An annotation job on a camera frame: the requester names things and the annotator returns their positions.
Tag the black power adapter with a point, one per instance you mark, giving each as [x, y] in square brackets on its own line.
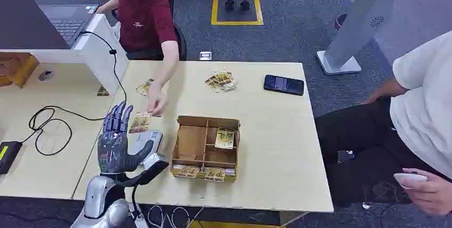
[7, 155]

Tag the white desk partition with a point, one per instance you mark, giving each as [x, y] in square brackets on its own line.
[99, 53]

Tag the wooden compartment card box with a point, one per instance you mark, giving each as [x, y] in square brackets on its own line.
[192, 141]

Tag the large loose card pile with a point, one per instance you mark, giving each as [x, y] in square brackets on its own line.
[221, 80]

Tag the black smartphone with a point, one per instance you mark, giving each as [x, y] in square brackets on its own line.
[283, 85]

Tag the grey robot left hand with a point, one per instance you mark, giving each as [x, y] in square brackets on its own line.
[112, 148]

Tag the person in red top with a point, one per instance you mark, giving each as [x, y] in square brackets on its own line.
[144, 14]

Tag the wide yellow card in slot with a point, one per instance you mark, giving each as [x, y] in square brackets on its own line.
[187, 172]

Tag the white handheld remote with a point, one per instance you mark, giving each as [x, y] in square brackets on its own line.
[409, 178]

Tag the upright card in box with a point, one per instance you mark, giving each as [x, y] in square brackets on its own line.
[224, 138]

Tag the yellow printed card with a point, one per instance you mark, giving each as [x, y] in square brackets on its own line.
[140, 124]

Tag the brown wooden tray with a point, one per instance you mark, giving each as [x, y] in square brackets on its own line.
[16, 67]

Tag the person in white top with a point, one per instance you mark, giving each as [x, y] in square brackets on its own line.
[423, 113]

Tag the grey flat card plate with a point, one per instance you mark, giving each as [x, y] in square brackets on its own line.
[148, 141]

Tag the small card by partition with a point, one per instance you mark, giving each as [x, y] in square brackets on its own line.
[102, 91]

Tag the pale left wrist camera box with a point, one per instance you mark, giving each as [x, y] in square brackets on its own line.
[155, 164]

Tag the narrow yellow card in slot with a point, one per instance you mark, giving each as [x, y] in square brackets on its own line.
[214, 174]

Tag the person's hand holding remote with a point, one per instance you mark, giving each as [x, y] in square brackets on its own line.
[432, 194]

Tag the person's hand over desk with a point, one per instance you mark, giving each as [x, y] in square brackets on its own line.
[157, 101]

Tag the dark laptop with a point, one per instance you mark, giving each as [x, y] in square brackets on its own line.
[31, 11]

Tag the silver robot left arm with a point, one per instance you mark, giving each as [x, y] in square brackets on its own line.
[100, 201]

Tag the silver floor socket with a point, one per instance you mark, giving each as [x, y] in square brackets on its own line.
[205, 55]

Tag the dark shoe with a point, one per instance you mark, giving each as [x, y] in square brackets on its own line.
[340, 21]

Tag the white floor stand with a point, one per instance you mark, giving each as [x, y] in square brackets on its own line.
[356, 25]

